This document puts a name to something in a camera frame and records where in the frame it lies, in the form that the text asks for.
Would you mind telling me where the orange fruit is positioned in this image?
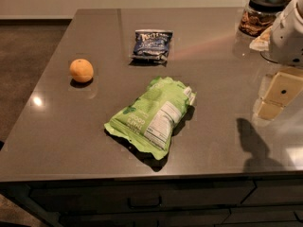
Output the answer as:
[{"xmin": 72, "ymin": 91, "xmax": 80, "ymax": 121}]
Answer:
[{"xmin": 69, "ymin": 59, "xmax": 94, "ymax": 83}]

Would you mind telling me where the green rice chip bag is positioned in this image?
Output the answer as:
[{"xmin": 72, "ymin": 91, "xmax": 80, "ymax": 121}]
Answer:
[{"xmin": 104, "ymin": 77, "xmax": 196, "ymax": 160}]

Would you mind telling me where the blue chip bag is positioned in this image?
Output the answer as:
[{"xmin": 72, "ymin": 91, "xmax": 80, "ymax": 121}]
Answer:
[{"xmin": 132, "ymin": 29, "xmax": 173, "ymax": 63}]

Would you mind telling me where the dark cabinet drawer with handle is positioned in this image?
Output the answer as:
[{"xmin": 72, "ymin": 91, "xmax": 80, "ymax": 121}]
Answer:
[{"xmin": 30, "ymin": 181, "xmax": 255, "ymax": 213}]

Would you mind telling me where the dark right cabinet drawer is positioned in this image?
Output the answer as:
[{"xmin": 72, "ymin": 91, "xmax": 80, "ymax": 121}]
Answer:
[{"xmin": 242, "ymin": 180, "xmax": 303, "ymax": 205}]

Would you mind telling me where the glass jar with black lid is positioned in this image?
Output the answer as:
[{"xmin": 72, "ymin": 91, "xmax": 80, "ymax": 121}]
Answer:
[{"xmin": 239, "ymin": 0, "xmax": 285, "ymax": 37}]

